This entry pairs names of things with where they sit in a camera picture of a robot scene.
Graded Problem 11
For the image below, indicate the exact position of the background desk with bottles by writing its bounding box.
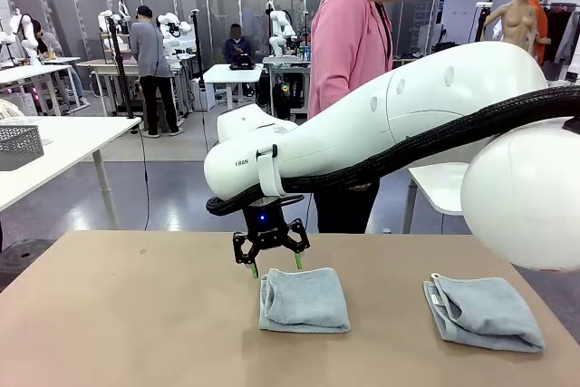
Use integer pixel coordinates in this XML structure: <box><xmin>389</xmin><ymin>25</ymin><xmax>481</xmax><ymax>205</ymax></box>
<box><xmin>261</xmin><ymin>54</ymin><xmax>314</xmax><ymax>121</ymax></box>

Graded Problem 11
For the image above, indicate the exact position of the person in pink hoodie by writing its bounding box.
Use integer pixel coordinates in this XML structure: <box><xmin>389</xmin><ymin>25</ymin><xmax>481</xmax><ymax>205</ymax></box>
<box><xmin>307</xmin><ymin>0</ymin><xmax>425</xmax><ymax>234</ymax></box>

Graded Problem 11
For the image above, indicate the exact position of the seated person in jeans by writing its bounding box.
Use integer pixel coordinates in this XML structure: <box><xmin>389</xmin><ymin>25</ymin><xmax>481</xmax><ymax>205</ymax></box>
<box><xmin>31</xmin><ymin>26</ymin><xmax>91</xmax><ymax>107</ymax></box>

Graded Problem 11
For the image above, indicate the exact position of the person in grey shirt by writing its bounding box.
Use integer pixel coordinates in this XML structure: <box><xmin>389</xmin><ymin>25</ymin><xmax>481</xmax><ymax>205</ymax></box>
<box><xmin>129</xmin><ymin>5</ymin><xmax>185</xmax><ymax>139</ymax></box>

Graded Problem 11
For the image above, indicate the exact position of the black light stand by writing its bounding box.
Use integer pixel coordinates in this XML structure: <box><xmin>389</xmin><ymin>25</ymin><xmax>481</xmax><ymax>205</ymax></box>
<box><xmin>470</xmin><ymin>1</ymin><xmax>494</xmax><ymax>44</ymax></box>

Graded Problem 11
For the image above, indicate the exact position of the light blue terry towel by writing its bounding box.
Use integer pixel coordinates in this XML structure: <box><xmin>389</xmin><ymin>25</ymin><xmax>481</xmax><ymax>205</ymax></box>
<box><xmin>257</xmin><ymin>267</ymin><xmax>353</xmax><ymax>334</ymax></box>
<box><xmin>422</xmin><ymin>272</ymin><xmax>546</xmax><ymax>354</ymax></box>

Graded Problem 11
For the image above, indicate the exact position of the black tripod stand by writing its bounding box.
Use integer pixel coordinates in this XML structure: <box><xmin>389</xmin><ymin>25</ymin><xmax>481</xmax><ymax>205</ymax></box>
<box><xmin>100</xmin><ymin>10</ymin><xmax>137</xmax><ymax>120</ymax></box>

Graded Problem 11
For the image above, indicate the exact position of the white side table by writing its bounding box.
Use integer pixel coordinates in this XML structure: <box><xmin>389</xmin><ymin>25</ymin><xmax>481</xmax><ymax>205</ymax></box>
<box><xmin>401</xmin><ymin>162</ymin><xmax>470</xmax><ymax>235</ymax></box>

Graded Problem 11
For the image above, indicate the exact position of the clothes rack with dark clothes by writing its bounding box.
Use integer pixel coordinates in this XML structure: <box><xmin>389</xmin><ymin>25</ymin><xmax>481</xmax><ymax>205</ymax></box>
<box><xmin>541</xmin><ymin>1</ymin><xmax>580</xmax><ymax>81</ymax></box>

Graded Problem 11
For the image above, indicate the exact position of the seated person in dark top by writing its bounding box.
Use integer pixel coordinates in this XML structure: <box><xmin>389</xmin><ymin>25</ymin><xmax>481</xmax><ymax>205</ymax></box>
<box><xmin>224</xmin><ymin>23</ymin><xmax>253</xmax><ymax>66</ymax></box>

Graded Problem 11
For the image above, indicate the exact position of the black vertical pole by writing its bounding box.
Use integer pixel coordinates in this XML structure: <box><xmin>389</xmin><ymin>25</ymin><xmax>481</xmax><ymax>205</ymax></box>
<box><xmin>188</xmin><ymin>9</ymin><xmax>208</xmax><ymax>111</ymax></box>

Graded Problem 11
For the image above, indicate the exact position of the black round weight plate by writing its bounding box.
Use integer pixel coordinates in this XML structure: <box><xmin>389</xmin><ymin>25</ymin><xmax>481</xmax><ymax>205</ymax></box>
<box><xmin>0</xmin><ymin>239</ymin><xmax>55</xmax><ymax>277</ymax></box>

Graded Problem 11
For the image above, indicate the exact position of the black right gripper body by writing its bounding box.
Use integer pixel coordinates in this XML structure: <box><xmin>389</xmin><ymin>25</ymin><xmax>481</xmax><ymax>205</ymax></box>
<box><xmin>244</xmin><ymin>205</ymin><xmax>292</xmax><ymax>250</ymax></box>

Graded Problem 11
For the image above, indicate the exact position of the black laptop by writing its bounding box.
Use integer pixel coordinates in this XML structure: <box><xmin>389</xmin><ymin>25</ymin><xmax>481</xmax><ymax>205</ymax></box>
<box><xmin>228</xmin><ymin>53</ymin><xmax>256</xmax><ymax>71</ymax></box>

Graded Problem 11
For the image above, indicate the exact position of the white standing desk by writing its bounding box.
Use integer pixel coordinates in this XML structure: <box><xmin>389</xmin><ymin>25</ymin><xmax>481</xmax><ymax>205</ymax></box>
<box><xmin>202</xmin><ymin>63</ymin><xmax>265</xmax><ymax>111</ymax></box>

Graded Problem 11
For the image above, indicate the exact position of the grey perforated basket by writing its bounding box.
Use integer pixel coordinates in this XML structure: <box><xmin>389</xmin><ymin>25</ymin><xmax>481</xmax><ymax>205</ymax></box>
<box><xmin>0</xmin><ymin>123</ymin><xmax>45</xmax><ymax>172</ymax></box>

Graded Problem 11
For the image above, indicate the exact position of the bare beige mannequin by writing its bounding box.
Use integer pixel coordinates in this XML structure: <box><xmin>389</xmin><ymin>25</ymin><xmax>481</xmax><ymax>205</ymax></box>
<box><xmin>479</xmin><ymin>0</ymin><xmax>541</xmax><ymax>55</ymax></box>

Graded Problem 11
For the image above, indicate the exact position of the background desk with robot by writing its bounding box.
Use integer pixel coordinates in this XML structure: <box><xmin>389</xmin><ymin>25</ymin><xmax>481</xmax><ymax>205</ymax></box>
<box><xmin>75</xmin><ymin>58</ymin><xmax>191</xmax><ymax>116</ymax></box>

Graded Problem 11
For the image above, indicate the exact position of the white background table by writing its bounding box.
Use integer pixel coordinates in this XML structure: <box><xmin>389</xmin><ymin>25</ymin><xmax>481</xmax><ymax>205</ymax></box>
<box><xmin>0</xmin><ymin>56</ymin><xmax>90</xmax><ymax>116</ymax></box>

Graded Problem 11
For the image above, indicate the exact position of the black right arm cable sleeve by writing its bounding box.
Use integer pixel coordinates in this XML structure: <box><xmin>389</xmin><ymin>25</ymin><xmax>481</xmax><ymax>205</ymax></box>
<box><xmin>206</xmin><ymin>85</ymin><xmax>580</xmax><ymax>218</ymax></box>

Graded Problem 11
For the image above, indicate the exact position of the white velcro strap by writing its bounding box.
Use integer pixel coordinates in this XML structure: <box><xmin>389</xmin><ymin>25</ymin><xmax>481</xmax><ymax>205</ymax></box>
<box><xmin>256</xmin><ymin>144</ymin><xmax>289</xmax><ymax>198</ymax></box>

